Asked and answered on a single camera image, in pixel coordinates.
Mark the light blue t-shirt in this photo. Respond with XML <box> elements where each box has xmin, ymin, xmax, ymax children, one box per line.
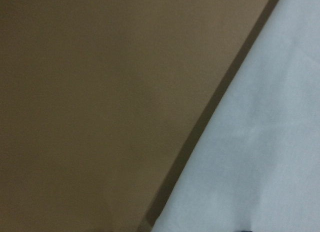
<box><xmin>152</xmin><ymin>0</ymin><xmax>320</xmax><ymax>231</ymax></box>

